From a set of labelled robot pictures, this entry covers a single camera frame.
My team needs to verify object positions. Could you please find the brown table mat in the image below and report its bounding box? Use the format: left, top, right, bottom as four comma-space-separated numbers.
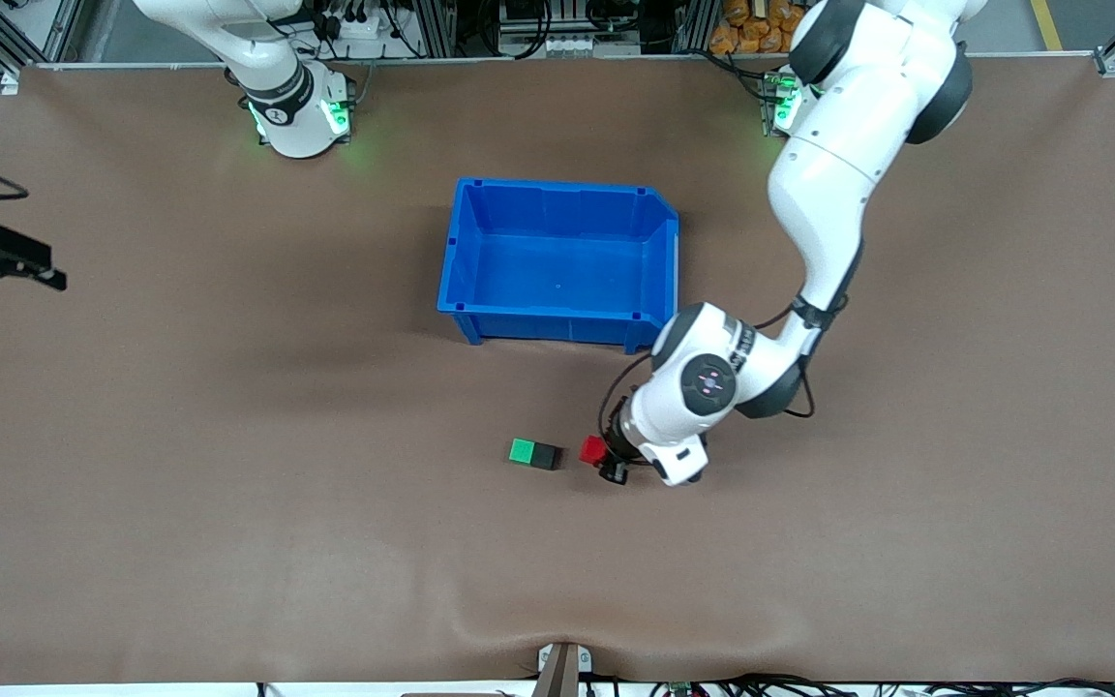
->
0, 53, 1115, 686

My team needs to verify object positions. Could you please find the aluminium camera mount post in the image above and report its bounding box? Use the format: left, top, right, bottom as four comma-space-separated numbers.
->
533, 641, 593, 697

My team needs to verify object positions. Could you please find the aluminium table edge rail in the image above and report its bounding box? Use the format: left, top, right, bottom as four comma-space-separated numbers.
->
30, 53, 1100, 71

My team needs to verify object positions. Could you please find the white power strip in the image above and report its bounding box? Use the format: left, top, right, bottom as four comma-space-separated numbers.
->
320, 8, 396, 45

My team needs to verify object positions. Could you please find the white connector block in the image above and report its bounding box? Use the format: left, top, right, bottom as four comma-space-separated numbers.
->
548, 35, 639, 55

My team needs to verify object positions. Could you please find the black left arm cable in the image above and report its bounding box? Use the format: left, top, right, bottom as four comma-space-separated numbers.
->
599, 302, 816, 437

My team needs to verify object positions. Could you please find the orange netted bundle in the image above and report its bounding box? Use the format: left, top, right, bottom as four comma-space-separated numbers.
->
709, 0, 810, 56

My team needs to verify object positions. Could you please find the blue plastic storage bin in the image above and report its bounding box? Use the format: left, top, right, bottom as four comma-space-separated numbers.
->
437, 176, 681, 355

